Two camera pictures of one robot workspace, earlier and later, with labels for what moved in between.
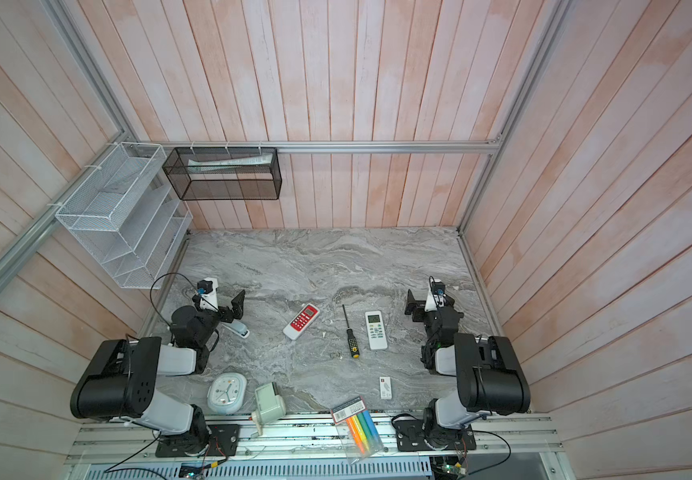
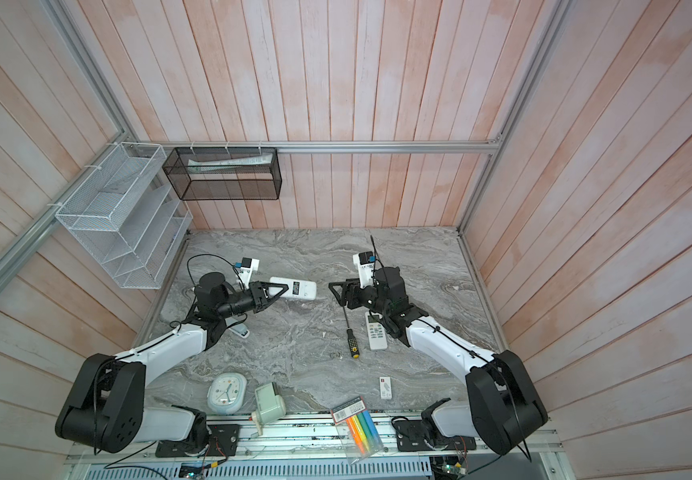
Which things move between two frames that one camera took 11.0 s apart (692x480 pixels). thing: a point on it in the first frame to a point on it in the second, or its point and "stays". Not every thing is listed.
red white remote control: (302, 320) to (297, 288)
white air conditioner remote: (376, 331) stays
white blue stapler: (238, 328) stays
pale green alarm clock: (226, 392) stays
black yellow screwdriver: (351, 338) stays
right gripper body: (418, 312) to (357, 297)
